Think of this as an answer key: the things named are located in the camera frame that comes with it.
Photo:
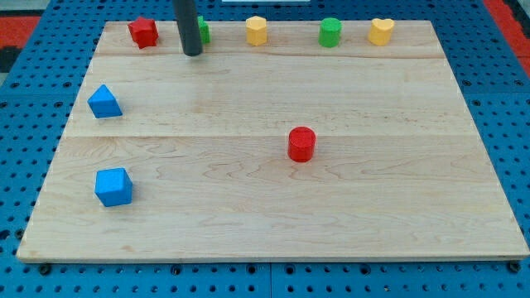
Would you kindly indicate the green star block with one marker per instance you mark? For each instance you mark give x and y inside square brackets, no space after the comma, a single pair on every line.
[204,30]

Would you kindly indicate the red star block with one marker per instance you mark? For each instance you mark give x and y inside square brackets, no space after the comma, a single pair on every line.
[143,32]

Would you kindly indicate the wooden board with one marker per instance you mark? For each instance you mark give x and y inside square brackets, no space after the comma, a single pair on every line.
[399,172]

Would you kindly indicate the red cylinder block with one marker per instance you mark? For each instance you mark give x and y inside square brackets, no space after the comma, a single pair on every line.
[301,144]

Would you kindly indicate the yellow hexagon block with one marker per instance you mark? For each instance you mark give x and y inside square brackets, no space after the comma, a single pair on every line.
[256,31]

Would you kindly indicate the green cylinder block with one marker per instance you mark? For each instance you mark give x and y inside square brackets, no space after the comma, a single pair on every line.
[329,32]

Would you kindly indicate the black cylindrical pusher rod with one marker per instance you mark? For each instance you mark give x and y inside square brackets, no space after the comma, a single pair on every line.
[188,27]

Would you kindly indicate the blue cube block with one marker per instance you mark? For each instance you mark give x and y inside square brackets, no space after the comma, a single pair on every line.
[113,187]

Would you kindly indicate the yellow heart block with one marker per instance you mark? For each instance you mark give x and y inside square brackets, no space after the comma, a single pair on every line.
[380,31]

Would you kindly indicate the blue triangle block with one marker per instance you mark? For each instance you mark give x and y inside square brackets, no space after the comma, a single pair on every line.
[103,104]

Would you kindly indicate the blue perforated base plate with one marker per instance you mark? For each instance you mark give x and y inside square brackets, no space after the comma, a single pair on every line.
[41,87]

